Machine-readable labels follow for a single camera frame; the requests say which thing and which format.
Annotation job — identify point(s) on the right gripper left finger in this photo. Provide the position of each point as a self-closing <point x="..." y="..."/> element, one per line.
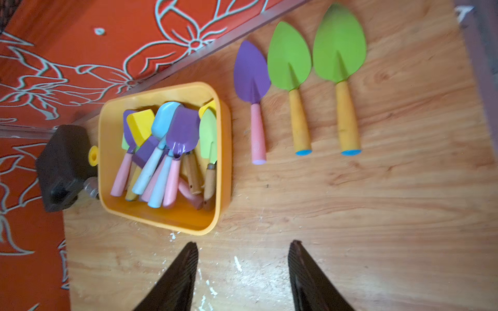
<point x="174" y="290"/>

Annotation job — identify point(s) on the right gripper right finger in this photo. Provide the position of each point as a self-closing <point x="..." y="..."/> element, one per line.
<point x="311" y="288"/>

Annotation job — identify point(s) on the green shovel yellow handle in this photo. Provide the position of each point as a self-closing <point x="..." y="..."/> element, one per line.
<point x="339" y="51"/>
<point x="289" y="65"/>

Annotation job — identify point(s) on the pale green shovel wooden handle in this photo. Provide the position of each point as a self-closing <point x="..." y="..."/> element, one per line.
<point x="208" y="150"/>

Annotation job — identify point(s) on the yellow shovel purple handle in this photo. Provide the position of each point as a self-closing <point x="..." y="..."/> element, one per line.
<point x="140" y="124"/>

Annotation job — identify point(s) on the yellow plastic storage box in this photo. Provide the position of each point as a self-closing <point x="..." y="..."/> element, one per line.
<point x="182" y="216"/>

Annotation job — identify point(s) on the light blue shovel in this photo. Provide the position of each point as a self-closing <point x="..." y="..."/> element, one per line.
<point x="159" y="129"/>

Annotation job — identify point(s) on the metal valve fitting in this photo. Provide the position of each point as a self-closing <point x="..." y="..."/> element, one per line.
<point x="91" y="186"/>

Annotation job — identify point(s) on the black plastic tool case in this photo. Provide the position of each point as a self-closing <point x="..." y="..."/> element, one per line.
<point x="63" y="167"/>

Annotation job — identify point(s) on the purple pointed shovel pink handle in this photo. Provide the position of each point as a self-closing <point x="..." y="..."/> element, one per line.
<point x="123" y="172"/>

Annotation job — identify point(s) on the purple scoop shovel pink handle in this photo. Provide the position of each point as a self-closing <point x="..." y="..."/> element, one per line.
<point x="182" y="137"/>

